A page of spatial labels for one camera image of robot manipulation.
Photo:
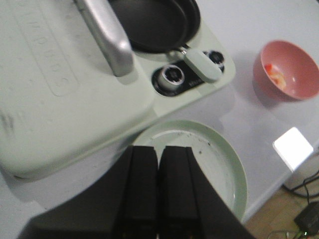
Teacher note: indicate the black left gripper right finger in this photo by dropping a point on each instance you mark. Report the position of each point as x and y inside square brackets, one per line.
[189, 207]

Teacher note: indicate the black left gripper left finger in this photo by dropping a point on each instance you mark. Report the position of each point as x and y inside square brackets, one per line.
[122, 204]

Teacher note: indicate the green breakfast maker lid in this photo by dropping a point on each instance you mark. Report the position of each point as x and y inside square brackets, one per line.
[59, 100]

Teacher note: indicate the shrimp piece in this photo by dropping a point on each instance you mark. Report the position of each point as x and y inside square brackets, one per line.
[276, 76]

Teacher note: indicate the pink bowl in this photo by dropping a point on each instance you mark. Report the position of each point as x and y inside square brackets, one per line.
[300, 70]

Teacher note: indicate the green breakfast maker base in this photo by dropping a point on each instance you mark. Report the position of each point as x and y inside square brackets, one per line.
[193, 88]

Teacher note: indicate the light green round plate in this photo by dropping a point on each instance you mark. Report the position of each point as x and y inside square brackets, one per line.
[215, 156]

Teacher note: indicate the black power adapter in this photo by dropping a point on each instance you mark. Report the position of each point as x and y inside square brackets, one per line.
[308, 219]

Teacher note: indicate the left silver control knob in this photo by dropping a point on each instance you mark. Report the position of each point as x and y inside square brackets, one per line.
[171, 77]

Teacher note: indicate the silver control knob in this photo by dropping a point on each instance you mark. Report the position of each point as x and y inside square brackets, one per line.
[171, 77]
[216, 57]

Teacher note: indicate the right silver control knob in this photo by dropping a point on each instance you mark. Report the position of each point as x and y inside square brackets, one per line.
[216, 57]

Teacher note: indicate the black round frying pan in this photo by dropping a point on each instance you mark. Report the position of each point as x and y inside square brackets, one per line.
[162, 26]

